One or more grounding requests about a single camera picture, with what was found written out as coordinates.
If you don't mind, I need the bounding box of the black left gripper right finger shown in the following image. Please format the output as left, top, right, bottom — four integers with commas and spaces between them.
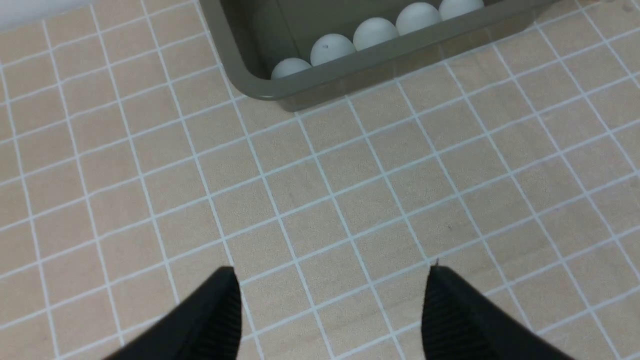
421, 265, 570, 360

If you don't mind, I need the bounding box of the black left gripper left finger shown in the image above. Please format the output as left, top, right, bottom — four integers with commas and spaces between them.
107, 266, 243, 360

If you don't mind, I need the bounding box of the white ball with logo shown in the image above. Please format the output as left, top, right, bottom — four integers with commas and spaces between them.
310, 33, 357, 67

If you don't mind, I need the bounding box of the olive green plastic bin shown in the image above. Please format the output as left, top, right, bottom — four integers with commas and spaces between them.
199, 0, 551, 112

